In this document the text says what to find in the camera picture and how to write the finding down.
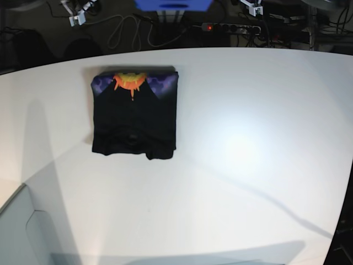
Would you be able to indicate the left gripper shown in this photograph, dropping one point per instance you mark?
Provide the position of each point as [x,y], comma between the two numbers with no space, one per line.
[254,6]

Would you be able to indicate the blue plastic box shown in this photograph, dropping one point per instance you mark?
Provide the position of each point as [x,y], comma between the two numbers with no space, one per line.
[189,5]

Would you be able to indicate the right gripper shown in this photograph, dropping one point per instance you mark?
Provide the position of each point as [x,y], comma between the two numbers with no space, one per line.
[78,9]

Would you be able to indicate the black T-shirt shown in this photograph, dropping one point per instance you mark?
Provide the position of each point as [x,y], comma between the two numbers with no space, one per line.
[135,113]

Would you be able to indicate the black power strip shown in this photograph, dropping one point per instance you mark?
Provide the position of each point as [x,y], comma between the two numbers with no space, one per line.
[227,28]

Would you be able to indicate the grey panel bottom left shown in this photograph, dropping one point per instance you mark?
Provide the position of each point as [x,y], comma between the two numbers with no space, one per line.
[28,236]

